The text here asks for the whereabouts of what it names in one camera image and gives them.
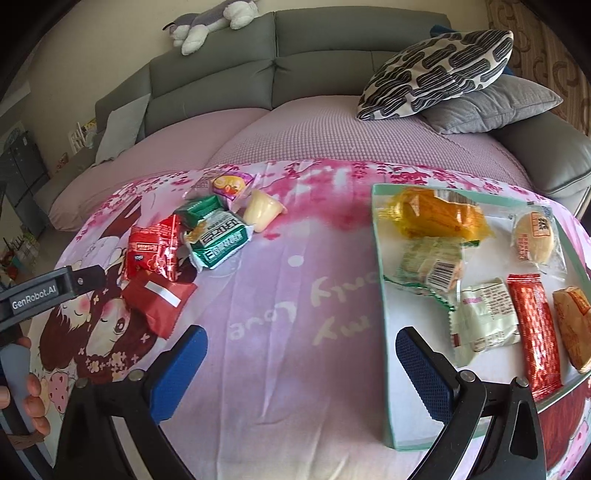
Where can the colourful toys on floor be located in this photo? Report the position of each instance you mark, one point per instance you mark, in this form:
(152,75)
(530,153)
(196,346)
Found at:
(18,258)

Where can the brown patterned curtain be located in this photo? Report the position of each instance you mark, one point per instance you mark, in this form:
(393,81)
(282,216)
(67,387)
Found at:
(540,56)

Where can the orange cream bread packet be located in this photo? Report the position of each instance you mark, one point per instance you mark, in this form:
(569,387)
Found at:
(573,312)

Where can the yellow cake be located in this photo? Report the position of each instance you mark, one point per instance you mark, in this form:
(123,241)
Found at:
(423,212)

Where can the round bun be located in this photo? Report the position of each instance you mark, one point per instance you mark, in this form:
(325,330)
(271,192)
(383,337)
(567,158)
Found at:
(535,237)

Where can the red nice kiss biscuit packet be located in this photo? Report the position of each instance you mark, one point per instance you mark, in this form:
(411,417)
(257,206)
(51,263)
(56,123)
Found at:
(153,249)

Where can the dark blue cabinet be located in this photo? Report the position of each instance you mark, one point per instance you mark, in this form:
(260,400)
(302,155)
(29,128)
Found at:
(25,173)

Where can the yellow pudding jelly cup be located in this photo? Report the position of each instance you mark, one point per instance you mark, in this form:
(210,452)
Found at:
(261,210)

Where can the grey sectional sofa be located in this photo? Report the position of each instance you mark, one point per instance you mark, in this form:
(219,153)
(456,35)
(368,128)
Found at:
(292,54)

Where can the pink cartoon girl blanket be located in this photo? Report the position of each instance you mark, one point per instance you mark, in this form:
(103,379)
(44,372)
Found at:
(294,384)

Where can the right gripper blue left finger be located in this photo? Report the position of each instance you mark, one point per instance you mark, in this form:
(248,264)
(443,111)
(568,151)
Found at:
(172,372)

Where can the dark red snack packet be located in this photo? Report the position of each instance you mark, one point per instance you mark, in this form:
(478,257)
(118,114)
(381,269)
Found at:
(158,299)

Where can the grey cushion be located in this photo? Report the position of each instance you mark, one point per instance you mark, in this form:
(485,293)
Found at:
(508,100)

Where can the dark green snack packet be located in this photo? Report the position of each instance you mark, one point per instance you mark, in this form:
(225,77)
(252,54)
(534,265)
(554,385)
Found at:
(191,213)

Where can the black and white patterned pillow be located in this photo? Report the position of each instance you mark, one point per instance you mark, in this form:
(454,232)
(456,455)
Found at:
(438,69)

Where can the purple swiss roll packet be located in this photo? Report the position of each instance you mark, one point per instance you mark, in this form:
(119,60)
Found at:
(231,187)

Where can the white green Korean snack packet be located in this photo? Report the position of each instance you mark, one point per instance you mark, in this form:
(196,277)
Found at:
(217,237)

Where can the teal shallow box tray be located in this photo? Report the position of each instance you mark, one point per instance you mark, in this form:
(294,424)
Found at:
(409,424)

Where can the grey white plush cat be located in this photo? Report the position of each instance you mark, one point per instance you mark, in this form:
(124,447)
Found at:
(189,31)

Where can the light grey small pillow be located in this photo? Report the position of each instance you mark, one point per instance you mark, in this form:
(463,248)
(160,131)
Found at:
(122,129)

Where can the person's left hand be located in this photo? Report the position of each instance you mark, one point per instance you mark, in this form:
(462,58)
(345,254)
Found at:
(33,405)

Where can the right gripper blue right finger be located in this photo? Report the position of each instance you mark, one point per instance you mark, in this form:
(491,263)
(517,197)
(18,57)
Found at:
(432,375)

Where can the long red gold-pattern snack pack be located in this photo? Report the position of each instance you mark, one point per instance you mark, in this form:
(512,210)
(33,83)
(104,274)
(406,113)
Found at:
(538,336)

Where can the white picture frames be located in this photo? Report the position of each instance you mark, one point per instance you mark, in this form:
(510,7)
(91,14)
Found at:
(82,136)

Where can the pale green white snack packet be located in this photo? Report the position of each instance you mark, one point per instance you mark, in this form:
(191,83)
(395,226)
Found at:
(484,319)

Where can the clear green-edged barcode snack packet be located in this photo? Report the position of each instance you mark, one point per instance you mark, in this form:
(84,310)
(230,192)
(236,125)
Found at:
(429,266)

